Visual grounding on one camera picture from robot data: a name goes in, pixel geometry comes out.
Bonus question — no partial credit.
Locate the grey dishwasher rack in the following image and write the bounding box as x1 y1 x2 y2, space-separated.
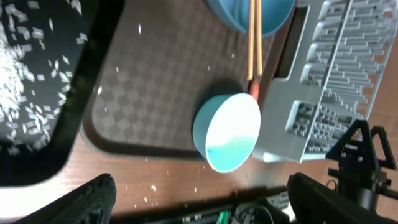
252 0 397 162

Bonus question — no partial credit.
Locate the light blue bowl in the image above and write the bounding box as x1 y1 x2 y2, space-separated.
192 93 261 173

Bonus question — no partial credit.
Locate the brown serving tray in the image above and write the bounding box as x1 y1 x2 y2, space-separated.
79 0 296 161

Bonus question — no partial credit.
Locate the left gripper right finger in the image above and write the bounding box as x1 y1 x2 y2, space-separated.
287 173 395 224

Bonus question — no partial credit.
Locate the left wooden chopstick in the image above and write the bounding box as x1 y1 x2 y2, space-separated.
247 0 255 81

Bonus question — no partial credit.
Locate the dark blue plate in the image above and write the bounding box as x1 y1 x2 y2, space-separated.
206 0 296 37

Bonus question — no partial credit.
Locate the black waste tray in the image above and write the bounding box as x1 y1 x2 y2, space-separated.
1 0 125 187

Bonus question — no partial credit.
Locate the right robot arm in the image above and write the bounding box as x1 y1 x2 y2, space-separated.
325 119 397 212

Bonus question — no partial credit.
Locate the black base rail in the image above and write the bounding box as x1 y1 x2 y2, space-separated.
109 187 290 224

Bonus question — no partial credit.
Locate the wooden chopstick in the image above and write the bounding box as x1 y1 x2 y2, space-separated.
247 0 255 81
256 0 263 77

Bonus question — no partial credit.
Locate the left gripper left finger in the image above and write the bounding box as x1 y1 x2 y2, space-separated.
15 174 116 224

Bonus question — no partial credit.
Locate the right wooden chopstick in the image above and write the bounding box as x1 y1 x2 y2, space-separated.
256 0 263 77

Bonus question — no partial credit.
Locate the white rice pile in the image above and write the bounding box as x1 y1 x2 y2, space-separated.
1 0 99 157

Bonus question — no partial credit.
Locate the orange carrot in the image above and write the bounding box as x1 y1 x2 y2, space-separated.
248 79 259 101

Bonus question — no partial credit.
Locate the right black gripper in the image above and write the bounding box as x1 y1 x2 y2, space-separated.
326 119 397 187

